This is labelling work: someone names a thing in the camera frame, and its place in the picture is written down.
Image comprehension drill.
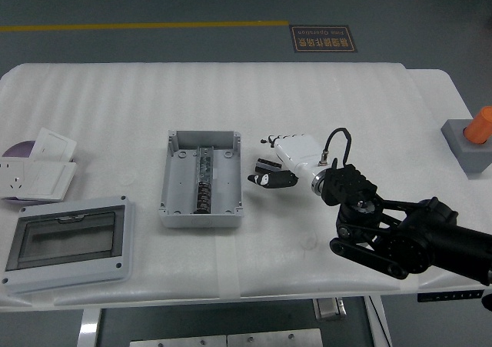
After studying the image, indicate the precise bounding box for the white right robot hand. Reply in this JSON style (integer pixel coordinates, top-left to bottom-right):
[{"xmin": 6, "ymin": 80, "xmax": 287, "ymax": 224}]
[{"xmin": 247, "ymin": 132, "xmax": 328, "ymax": 190}]

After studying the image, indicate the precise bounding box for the open grey junction box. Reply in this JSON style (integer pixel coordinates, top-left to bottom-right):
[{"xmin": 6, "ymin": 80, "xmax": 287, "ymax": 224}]
[{"xmin": 157, "ymin": 129, "xmax": 246, "ymax": 229}]

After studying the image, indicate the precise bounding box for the white foam mat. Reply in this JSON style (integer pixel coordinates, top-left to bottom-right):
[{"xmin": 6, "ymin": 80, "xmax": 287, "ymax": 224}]
[{"xmin": 0, "ymin": 61, "xmax": 481, "ymax": 309}]

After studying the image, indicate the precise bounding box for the black floor sign orange text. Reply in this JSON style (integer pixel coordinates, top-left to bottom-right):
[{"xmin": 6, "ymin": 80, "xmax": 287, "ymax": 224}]
[{"xmin": 288, "ymin": 24, "xmax": 358, "ymax": 54}]

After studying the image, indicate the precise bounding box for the grey block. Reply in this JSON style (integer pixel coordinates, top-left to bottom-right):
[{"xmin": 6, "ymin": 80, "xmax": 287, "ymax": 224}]
[{"xmin": 440, "ymin": 118, "xmax": 492, "ymax": 179}]

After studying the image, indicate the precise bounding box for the orange cylinder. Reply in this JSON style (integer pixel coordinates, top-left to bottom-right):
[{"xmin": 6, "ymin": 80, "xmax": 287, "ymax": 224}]
[{"xmin": 463, "ymin": 106, "xmax": 492, "ymax": 145}]

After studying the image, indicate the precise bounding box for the white table leg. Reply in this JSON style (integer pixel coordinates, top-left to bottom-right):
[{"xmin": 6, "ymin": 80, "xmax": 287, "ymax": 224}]
[
  {"xmin": 76, "ymin": 308, "xmax": 103, "ymax": 347},
  {"xmin": 363, "ymin": 295, "xmax": 393, "ymax": 347}
]

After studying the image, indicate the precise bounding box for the black table control panel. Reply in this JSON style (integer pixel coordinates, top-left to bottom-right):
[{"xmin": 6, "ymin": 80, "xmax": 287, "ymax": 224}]
[{"xmin": 417, "ymin": 289, "xmax": 484, "ymax": 304}]

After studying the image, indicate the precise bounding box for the grey cover with clear window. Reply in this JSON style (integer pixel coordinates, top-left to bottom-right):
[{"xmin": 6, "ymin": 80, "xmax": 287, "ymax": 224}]
[{"xmin": 0, "ymin": 195, "xmax": 136, "ymax": 296}]

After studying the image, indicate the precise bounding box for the purple disc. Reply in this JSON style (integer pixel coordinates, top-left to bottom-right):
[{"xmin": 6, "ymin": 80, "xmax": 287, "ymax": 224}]
[{"xmin": 1, "ymin": 140, "xmax": 38, "ymax": 159}]

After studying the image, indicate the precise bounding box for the metal mounting rail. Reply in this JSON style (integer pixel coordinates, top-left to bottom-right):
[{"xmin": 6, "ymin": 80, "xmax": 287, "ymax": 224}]
[{"xmin": 194, "ymin": 145, "xmax": 214, "ymax": 189}]

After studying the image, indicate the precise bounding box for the metal bracket under table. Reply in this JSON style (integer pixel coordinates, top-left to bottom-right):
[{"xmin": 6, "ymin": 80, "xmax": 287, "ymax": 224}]
[{"xmin": 311, "ymin": 297, "xmax": 348, "ymax": 322}]

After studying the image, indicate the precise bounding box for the grey metal base plate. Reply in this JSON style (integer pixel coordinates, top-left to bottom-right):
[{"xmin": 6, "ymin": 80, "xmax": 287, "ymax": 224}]
[
  {"xmin": 129, "ymin": 334, "xmax": 228, "ymax": 347},
  {"xmin": 226, "ymin": 328, "xmax": 324, "ymax": 347}
]

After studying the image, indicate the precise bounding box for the white switch panel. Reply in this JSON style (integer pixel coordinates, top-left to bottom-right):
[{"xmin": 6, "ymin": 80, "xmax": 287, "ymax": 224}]
[
  {"xmin": 15, "ymin": 161, "xmax": 78, "ymax": 203},
  {"xmin": 29, "ymin": 127, "xmax": 78, "ymax": 162}
]

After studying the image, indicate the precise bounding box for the white wall socket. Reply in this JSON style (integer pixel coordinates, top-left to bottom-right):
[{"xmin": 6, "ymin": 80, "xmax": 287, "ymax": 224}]
[{"xmin": 0, "ymin": 160, "xmax": 32, "ymax": 200}]

